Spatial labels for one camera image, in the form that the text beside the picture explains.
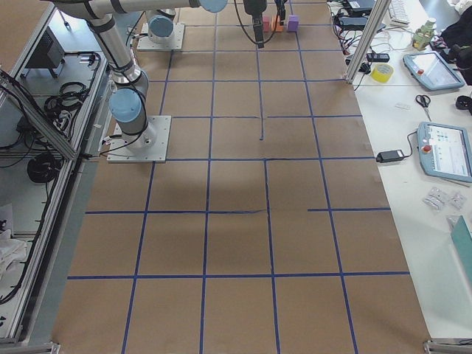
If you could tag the teal board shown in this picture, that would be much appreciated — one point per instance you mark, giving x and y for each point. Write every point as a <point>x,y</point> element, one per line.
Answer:
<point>461,238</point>

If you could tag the black scissors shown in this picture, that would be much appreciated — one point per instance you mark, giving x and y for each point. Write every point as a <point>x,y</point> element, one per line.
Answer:
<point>424,101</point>

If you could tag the yellow tape roll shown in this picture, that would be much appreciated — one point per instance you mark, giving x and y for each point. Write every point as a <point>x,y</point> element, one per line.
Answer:
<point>382,72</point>

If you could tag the lower teach pendant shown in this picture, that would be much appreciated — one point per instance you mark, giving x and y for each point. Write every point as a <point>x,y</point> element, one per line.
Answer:
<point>444,151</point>

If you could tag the pink foam cube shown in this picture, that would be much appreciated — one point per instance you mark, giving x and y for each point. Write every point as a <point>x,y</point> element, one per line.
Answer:
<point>266,24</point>

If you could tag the orange foam cube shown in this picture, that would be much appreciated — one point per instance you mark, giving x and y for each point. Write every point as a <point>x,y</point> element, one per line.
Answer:
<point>276,24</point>

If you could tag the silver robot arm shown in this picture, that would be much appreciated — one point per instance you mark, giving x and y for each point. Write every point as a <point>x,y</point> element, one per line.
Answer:
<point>126,73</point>
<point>161,24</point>

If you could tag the plastic parts bag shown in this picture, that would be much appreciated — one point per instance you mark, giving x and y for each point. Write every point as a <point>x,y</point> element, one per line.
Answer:
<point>436,199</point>

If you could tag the purple foam cube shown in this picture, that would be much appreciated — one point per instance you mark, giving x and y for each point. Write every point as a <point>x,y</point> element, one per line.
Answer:
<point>292,23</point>

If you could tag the teach pendant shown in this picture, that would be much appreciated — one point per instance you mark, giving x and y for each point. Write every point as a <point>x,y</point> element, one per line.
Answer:
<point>432,72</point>
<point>444,151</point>

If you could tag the black power brick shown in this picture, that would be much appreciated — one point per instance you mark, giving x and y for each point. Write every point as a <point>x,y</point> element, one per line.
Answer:
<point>388,156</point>

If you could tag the upper teach pendant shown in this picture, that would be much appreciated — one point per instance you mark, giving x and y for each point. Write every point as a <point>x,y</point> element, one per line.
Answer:
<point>432,72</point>

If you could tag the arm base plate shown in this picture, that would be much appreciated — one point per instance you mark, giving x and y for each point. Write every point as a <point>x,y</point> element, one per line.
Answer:
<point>154,43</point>
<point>151,146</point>

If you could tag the black control box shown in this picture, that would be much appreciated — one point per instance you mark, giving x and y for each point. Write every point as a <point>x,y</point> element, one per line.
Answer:
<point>48,54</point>

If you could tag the white keyboard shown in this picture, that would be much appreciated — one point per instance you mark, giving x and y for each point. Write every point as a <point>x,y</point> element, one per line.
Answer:
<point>397,14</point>

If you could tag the aluminium frame post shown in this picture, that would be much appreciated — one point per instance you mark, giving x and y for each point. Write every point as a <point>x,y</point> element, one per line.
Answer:
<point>376,16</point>

